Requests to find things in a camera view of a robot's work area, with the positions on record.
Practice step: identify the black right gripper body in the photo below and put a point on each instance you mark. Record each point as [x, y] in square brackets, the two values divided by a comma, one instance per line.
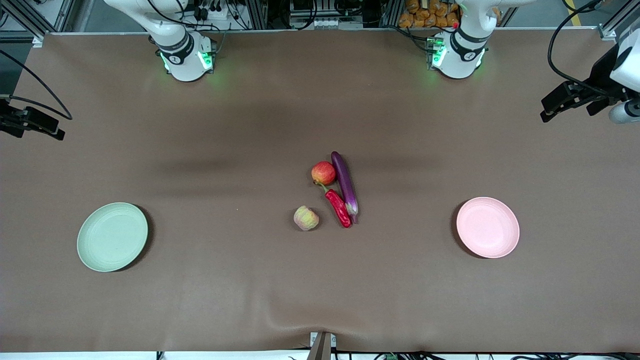
[15, 120]

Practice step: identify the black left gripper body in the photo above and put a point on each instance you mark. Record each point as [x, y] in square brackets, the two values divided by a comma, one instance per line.
[601, 76]

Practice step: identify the purple eggplant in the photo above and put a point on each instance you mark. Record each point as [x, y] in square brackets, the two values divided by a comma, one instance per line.
[345, 185]

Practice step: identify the red chili pepper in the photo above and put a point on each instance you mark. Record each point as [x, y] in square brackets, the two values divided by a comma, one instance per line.
[340, 210]

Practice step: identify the red apple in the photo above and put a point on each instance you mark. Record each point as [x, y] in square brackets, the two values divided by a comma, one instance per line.
[323, 173]

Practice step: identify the pale green pink apple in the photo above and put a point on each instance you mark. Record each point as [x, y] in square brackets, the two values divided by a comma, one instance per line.
[306, 218]

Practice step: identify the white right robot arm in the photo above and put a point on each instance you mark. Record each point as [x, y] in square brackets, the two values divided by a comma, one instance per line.
[182, 65]

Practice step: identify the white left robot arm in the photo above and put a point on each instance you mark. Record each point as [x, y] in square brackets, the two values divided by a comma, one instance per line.
[457, 62]

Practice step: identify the pale green plate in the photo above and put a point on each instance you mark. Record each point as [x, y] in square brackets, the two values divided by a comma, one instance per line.
[112, 237]

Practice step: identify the pink plate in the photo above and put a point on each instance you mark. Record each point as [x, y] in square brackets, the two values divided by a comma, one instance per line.
[487, 227]

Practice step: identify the bag of orange snacks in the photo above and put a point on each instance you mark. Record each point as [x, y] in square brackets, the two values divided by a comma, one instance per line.
[425, 15]

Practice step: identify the white power strip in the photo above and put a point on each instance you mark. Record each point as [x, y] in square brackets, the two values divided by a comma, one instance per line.
[212, 12]

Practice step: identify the grey control box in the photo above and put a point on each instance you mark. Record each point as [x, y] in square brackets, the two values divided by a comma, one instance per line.
[320, 22]

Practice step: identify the brown table mat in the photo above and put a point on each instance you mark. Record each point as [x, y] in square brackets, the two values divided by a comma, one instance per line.
[320, 290]

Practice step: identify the aluminium frame profile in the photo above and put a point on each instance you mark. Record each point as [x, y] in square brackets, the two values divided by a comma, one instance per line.
[25, 17]
[607, 32]

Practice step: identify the aluminium frame post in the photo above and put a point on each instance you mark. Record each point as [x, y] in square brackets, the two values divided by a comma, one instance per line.
[257, 15]

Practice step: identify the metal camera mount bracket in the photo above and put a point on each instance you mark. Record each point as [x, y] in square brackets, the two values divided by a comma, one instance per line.
[322, 347]

